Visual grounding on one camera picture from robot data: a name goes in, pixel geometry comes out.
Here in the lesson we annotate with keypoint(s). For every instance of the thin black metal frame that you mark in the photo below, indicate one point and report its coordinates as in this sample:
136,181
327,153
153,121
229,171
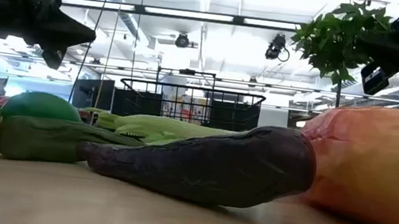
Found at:
186,71

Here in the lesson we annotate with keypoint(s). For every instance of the green leafy potted plant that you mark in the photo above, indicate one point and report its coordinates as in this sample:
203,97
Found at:
328,40

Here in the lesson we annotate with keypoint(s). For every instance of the red and orange mango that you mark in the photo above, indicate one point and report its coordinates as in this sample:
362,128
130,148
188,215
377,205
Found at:
374,166

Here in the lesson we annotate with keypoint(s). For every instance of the black background monitor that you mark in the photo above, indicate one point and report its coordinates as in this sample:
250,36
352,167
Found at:
92,94

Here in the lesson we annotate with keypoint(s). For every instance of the dark purple eggplant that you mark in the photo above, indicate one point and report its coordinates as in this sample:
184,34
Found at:
216,163

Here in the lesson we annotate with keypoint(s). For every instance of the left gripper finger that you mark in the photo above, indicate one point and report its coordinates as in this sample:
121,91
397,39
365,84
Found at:
70,35
54,57

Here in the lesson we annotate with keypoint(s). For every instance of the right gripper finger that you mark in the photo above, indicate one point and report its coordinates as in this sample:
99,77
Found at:
374,80
376,45

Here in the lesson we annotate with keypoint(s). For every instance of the round black ceiling spotlight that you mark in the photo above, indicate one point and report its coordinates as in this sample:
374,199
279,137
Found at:
182,41

